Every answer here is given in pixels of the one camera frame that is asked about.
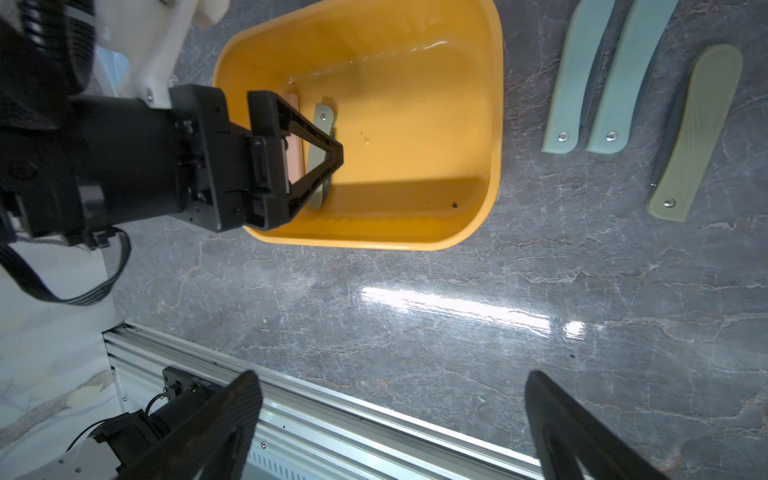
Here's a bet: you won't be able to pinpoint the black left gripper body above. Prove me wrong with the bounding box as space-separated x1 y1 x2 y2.
77 85 264 232

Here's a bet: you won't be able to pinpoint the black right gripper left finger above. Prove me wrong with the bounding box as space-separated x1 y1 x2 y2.
117 369 263 479

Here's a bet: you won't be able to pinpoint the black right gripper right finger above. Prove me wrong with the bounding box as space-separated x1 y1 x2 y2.
524 371 666 479

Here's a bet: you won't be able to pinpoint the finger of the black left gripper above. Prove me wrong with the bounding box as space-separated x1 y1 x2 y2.
244 91 344 231

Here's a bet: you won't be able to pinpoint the yellow plastic storage tray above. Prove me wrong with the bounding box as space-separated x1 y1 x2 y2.
213 1 504 251

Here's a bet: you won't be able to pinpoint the teal folding fruit knife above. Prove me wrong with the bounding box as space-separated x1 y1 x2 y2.
587 0 678 155
541 0 615 154

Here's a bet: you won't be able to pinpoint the olive green folding fruit knife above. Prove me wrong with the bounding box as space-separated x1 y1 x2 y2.
646 44 743 222

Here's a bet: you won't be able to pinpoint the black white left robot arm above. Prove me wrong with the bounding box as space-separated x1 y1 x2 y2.
1 1 343 248

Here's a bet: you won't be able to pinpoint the pink folding fruit knife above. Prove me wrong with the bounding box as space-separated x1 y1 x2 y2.
281 92 304 187

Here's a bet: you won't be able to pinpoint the packaged blue face masks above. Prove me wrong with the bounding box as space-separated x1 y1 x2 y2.
93 46 130 97

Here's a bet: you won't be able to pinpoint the aluminium rail frame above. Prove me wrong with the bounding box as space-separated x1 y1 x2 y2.
103 325 543 479

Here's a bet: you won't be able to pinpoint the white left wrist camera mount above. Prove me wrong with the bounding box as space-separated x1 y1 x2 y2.
94 0 230 110

